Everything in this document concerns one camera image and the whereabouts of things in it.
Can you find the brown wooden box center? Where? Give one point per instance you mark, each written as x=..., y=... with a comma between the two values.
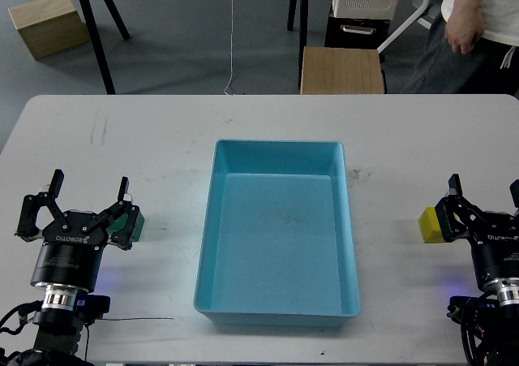
x=335, y=71

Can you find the bystander in white shirt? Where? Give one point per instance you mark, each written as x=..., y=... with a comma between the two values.
x=490, y=68

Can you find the light wooden box left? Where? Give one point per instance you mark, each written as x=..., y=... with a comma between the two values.
x=49, y=27

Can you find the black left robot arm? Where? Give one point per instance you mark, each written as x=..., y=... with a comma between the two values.
x=60, y=317

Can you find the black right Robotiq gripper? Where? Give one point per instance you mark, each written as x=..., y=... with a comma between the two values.
x=493, y=236

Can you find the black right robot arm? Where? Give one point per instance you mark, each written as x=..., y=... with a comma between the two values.
x=488, y=323

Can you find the black drawer cabinet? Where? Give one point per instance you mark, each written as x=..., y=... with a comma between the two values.
x=349, y=33

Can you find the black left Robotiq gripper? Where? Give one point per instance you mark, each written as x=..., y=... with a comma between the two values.
x=73, y=257

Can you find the light blue plastic box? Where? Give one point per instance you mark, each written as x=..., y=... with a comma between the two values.
x=278, y=246

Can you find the green wooden block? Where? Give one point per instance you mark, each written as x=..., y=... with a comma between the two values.
x=127, y=228

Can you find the black tripod stand legs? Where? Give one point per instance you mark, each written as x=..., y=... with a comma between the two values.
x=95, y=38

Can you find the black table leg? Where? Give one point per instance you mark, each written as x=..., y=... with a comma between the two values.
x=302, y=5

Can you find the yellow wooden block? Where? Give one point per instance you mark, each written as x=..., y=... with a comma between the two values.
x=438, y=225

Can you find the bystander hand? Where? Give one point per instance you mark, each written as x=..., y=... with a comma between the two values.
x=463, y=30

